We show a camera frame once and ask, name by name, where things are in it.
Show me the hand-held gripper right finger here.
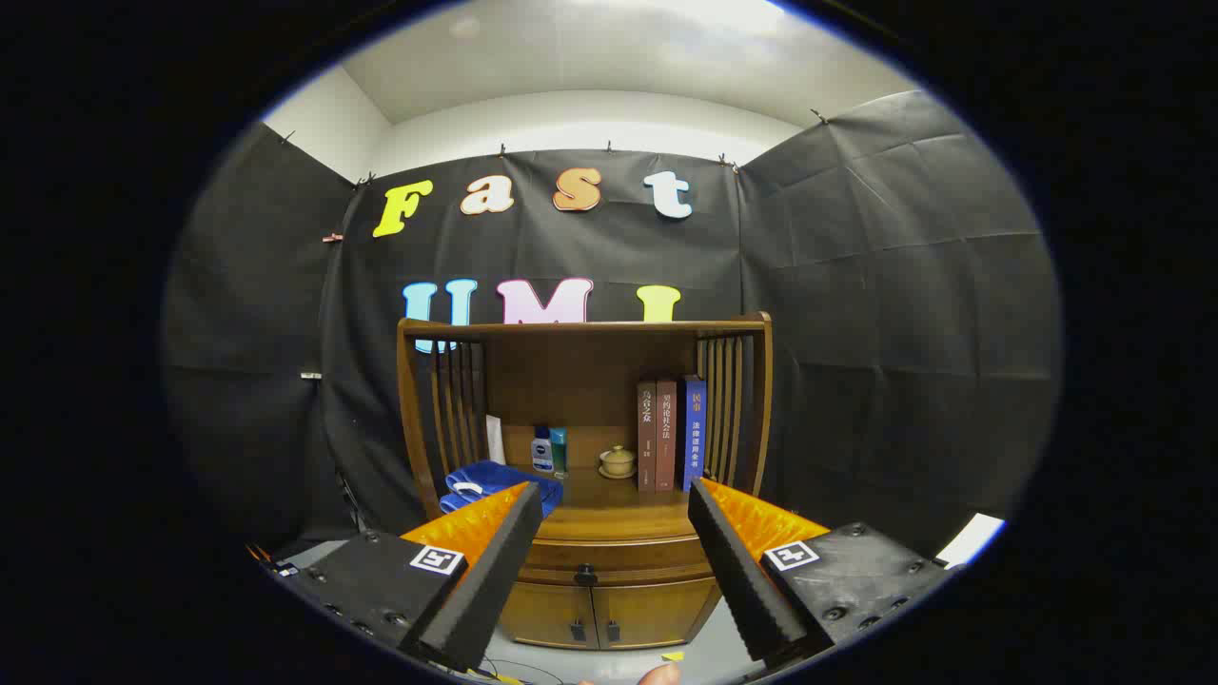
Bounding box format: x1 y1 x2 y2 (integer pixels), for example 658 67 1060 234
687 478 953 667

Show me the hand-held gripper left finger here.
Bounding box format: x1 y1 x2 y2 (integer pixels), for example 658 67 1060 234
262 480 543 674

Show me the wooden drawer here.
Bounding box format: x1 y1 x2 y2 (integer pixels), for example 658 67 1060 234
519 535 715 586

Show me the wooden countertop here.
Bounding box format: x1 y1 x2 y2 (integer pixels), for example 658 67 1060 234
476 466 707 543

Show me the wooden cabinet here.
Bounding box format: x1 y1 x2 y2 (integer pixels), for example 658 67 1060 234
397 312 774 653

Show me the blue folded towel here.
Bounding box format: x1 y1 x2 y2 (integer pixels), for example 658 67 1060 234
440 460 564 519

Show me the blue book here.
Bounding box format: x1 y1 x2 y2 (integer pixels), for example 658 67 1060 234
676 375 708 493

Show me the reddish brown book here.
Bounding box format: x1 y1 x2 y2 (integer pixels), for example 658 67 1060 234
656 379 678 492

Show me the dark brown book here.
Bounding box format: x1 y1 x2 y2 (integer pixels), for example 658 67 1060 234
637 381 658 493

